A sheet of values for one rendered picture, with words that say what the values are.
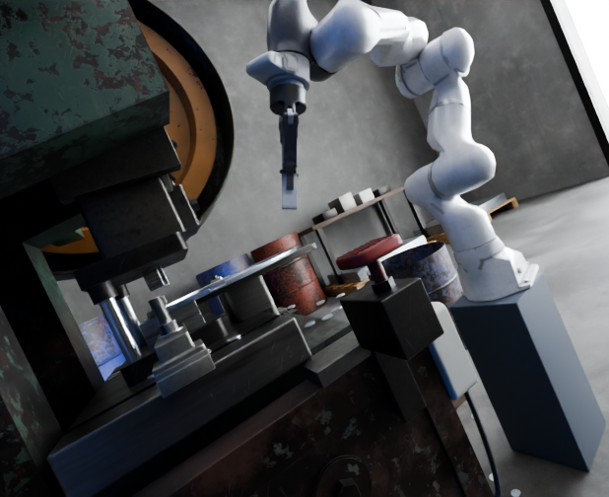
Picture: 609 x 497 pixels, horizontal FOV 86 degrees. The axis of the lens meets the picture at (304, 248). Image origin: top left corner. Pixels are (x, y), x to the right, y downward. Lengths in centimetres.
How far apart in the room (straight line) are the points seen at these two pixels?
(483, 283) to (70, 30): 95
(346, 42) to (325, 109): 442
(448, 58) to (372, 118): 448
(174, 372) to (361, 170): 473
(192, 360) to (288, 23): 61
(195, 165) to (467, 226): 78
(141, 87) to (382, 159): 490
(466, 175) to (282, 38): 51
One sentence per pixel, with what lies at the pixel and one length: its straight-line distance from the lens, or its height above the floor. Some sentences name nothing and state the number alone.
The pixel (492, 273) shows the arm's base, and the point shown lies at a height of 51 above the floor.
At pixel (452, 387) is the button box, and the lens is 55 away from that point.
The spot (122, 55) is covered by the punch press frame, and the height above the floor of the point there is 112.
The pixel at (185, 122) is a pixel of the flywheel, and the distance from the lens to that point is 115.
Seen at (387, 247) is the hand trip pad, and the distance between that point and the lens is 37.
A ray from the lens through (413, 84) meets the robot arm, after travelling 109.
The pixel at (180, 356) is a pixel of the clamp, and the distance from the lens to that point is 41.
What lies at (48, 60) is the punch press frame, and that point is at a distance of 56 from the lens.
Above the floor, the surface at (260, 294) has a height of 73.
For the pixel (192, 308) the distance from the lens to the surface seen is 58.
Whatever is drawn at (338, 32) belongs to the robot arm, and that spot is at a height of 111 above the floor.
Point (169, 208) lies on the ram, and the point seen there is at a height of 93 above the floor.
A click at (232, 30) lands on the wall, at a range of 529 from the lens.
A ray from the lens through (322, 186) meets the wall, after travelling 462.
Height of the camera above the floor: 80
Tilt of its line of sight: 2 degrees down
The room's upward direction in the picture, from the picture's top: 24 degrees counter-clockwise
